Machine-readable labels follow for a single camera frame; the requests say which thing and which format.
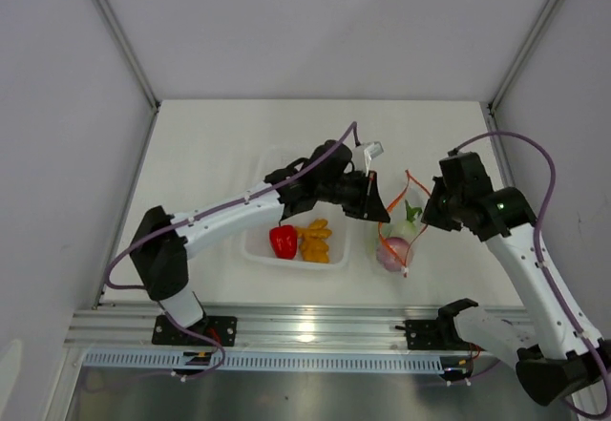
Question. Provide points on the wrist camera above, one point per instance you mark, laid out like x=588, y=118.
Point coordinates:
x=465, y=176
x=364, y=154

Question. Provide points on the white radish with leaves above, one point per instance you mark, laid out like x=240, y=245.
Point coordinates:
x=409, y=227

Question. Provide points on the left aluminium frame post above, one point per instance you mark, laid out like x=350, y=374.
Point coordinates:
x=126, y=51

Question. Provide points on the white plastic basket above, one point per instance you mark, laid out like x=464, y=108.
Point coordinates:
x=255, y=244

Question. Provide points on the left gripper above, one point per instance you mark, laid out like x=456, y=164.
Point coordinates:
x=368, y=205

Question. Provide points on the red bell pepper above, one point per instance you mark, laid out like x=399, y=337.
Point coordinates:
x=284, y=241

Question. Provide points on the purple onion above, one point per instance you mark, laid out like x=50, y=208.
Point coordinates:
x=394, y=254

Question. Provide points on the clear zip top bag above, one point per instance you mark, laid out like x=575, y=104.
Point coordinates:
x=407, y=188

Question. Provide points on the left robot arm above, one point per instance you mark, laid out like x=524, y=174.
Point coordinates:
x=164, y=243

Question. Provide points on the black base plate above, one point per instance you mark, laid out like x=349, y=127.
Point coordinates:
x=222, y=329
x=437, y=334

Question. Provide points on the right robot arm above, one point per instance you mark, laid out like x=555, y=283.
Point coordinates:
x=566, y=353

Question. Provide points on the white slotted cable duct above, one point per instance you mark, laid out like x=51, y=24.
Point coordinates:
x=261, y=361

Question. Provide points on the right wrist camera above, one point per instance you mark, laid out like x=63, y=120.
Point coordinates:
x=465, y=176

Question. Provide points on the aluminium frame post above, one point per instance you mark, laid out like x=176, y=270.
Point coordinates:
x=528, y=45
x=126, y=51

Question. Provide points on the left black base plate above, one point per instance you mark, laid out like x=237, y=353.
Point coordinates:
x=222, y=329

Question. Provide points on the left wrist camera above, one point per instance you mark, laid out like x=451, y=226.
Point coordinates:
x=364, y=154

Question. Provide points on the right aluminium frame post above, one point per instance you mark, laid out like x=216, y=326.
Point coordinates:
x=528, y=45

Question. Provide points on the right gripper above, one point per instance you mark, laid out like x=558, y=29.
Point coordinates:
x=431, y=216

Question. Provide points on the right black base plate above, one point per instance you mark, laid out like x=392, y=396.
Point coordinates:
x=437, y=334

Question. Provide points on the aluminium mounting rail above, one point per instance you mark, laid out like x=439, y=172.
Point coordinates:
x=282, y=328

